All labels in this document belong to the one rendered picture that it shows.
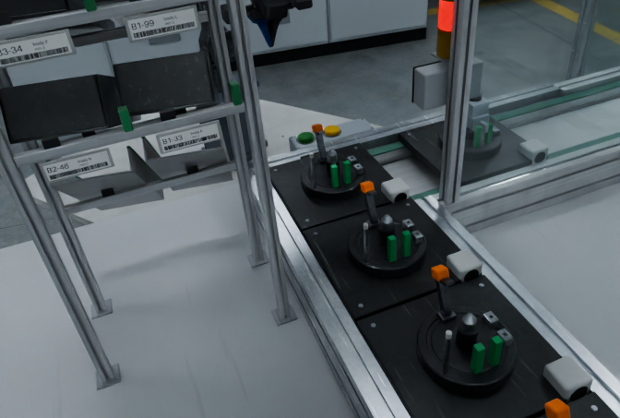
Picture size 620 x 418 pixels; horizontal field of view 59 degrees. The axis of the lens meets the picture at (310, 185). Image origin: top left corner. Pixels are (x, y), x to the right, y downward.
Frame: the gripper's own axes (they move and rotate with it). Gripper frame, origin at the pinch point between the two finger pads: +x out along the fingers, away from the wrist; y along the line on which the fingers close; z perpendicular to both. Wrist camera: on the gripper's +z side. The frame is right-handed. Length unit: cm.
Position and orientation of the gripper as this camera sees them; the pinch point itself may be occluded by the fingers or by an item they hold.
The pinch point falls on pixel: (268, 30)
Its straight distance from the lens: 120.7
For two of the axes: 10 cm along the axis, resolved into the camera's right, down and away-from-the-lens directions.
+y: 9.3, -2.7, 2.5
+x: 0.8, 8.1, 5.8
